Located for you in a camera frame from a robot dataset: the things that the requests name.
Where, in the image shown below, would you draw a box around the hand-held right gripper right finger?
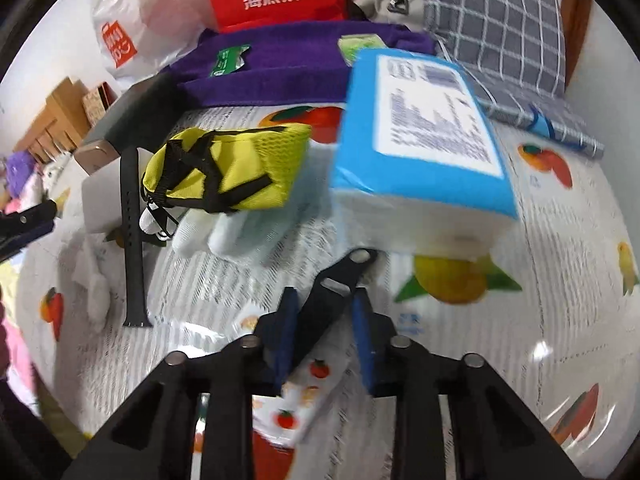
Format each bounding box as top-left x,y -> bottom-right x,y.
351,291 -> 586,480

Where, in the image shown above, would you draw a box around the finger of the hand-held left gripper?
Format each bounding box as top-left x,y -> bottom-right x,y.
0,199 -> 58,223
0,219 -> 55,263

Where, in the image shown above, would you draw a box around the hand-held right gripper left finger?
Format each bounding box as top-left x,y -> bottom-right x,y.
62,287 -> 301,480

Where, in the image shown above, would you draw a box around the white sponge block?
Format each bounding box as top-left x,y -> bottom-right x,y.
80,150 -> 151,236

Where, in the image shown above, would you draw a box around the black watch strap with slot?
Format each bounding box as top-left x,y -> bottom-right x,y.
295,247 -> 379,361

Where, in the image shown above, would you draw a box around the white gloves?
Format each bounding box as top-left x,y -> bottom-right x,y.
172,207 -> 301,267

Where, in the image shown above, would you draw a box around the yellow mesh pouch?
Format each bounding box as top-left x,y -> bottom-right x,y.
141,122 -> 313,215

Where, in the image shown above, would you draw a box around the white plush toy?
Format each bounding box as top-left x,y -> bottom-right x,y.
35,152 -> 76,196

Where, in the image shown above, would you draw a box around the purple plush toy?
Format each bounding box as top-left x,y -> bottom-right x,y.
0,152 -> 36,201

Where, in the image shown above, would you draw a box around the small white cloth bundle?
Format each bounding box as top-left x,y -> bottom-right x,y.
75,240 -> 113,333

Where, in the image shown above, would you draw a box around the wooden furniture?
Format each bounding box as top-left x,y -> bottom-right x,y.
25,76 -> 93,161

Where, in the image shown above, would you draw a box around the pink cloth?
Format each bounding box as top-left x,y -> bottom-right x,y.
0,280 -> 43,411

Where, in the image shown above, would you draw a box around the brown book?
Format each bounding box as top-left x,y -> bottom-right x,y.
82,82 -> 118,126

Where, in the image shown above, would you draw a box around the blue tissue pack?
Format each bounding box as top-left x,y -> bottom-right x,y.
330,49 -> 520,261

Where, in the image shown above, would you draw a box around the fruit printed tablecloth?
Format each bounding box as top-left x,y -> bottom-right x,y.
15,95 -> 640,480

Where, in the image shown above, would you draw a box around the white plastic shopping bag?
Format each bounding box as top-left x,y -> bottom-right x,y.
82,0 -> 221,81

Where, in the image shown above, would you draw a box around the green packet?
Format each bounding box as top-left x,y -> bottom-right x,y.
207,45 -> 252,78
337,33 -> 388,67

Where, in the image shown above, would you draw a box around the purple towel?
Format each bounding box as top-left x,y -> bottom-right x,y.
160,20 -> 436,108

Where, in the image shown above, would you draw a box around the grey checked cushion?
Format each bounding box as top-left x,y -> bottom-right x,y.
422,0 -> 606,158

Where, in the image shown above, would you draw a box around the wooden headboard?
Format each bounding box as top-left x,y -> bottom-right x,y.
560,0 -> 593,96

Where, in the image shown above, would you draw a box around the long black watch strap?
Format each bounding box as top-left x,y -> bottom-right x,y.
119,147 -> 153,329

